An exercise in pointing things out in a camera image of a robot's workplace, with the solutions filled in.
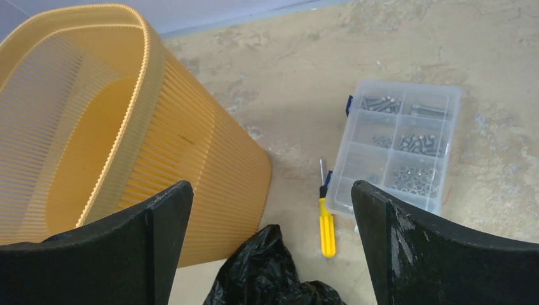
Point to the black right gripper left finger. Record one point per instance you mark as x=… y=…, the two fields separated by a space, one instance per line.
x=129 y=257

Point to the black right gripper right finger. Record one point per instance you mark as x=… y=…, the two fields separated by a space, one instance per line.
x=416 y=257

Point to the black plastic trash bag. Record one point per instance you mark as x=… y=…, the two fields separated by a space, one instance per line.
x=262 y=271

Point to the yellow plastic trash bin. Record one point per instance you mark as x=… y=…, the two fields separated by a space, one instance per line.
x=98 y=115

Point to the clear plastic screw box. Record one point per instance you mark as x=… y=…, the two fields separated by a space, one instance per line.
x=398 y=137

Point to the yellow handled screwdriver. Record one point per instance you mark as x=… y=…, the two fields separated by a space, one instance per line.
x=326 y=220

